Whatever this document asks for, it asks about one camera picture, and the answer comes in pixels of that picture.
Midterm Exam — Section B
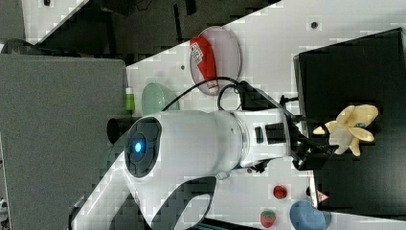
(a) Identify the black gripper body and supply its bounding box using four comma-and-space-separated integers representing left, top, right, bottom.
287, 116, 330, 171

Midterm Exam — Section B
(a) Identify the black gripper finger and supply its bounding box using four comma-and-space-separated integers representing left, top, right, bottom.
291, 116, 330, 134
307, 144, 338, 156

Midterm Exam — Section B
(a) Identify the peeled yellow toy banana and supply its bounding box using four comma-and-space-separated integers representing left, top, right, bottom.
312, 104, 378, 156

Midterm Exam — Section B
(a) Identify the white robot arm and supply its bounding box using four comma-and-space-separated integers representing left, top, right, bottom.
68, 108, 333, 230

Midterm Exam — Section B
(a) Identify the black microwave oven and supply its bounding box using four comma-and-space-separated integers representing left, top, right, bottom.
294, 29, 406, 220

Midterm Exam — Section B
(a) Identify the blue plastic cup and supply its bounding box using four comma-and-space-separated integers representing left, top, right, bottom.
289, 200, 331, 230

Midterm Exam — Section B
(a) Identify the red strawberry toy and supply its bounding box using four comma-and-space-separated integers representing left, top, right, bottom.
260, 210, 276, 228

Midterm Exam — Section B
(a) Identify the grey round plate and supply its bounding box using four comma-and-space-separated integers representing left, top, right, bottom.
190, 27, 241, 96

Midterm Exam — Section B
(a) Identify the red ketchup bottle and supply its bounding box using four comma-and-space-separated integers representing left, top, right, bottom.
190, 35, 218, 93

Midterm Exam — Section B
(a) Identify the green perforated colander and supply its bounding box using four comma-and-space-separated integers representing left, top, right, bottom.
142, 83, 176, 115

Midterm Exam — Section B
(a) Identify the black cylindrical cup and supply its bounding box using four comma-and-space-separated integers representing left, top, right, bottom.
106, 117, 139, 145

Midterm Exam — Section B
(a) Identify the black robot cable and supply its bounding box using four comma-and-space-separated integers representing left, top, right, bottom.
161, 76, 288, 113

